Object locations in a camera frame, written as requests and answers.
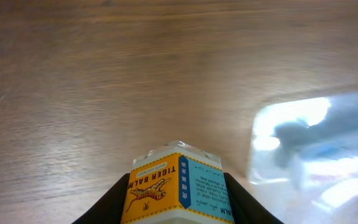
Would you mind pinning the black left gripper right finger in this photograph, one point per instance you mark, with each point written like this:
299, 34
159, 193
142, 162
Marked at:
245, 208

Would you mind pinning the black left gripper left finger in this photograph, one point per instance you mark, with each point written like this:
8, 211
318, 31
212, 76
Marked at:
108, 209

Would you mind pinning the gold lid balm jar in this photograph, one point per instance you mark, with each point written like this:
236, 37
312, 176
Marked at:
177, 183

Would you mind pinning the clear plastic container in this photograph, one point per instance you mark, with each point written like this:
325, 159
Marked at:
303, 163

